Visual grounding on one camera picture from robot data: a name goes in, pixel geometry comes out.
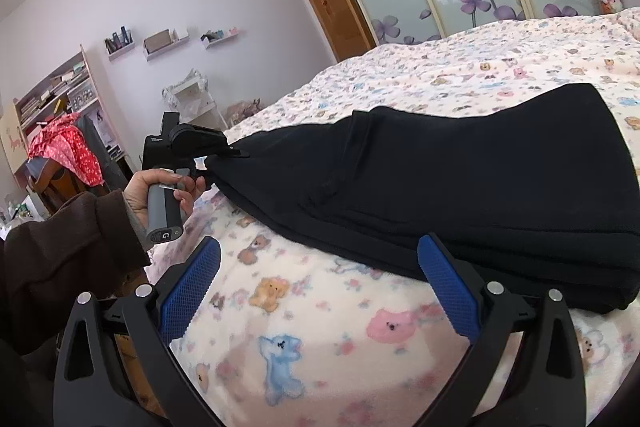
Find black pants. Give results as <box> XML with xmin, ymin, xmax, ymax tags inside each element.
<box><xmin>205</xmin><ymin>83</ymin><xmax>639</xmax><ymax>313</ymax></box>

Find brown sleeve forearm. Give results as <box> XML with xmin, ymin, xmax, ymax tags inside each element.
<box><xmin>1</xmin><ymin>191</ymin><xmax>149</xmax><ymax>426</ymax></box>

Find person's left hand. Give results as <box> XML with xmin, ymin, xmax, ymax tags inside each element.
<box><xmin>122</xmin><ymin>168</ymin><xmax>205</xmax><ymax>242</ymax></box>

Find white rack shelf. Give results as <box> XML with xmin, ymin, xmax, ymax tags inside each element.
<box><xmin>162</xmin><ymin>68</ymin><xmax>228</xmax><ymax>130</ymax></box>

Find red floral cloth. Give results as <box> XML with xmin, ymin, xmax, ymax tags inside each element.
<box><xmin>27</xmin><ymin>113</ymin><xmax>104</xmax><ymax>187</ymax></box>

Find bookshelf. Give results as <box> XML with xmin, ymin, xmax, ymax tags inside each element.
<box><xmin>1</xmin><ymin>49</ymin><xmax>132</xmax><ymax>188</ymax></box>

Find wooden chair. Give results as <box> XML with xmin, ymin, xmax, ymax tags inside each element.
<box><xmin>26</xmin><ymin>157</ymin><xmax>108</xmax><ymax>215</ymax></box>

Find wooden door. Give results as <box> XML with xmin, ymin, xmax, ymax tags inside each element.
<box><xmin>308</xmin><ymin>0</ymin><xmax>374</xmax><ymax>62</ymax></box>

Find white wall shelf with box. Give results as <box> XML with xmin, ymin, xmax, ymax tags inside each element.
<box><xmin>142</xmin><ymin>28</ymin><xmax>190</xmax><ymax>61</ymax></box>

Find white wall shelf with trinkets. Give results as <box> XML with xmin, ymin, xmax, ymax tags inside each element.
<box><xmin>200</xmin><ymin>27</ymin><xmax>240</xmax><ymax>49</ymax></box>

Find wall shelf with bottles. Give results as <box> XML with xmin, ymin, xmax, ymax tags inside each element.
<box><xmin>103</xmin><ymin>26</ymin><xmax>136</xmax><ymax>61</ymax></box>

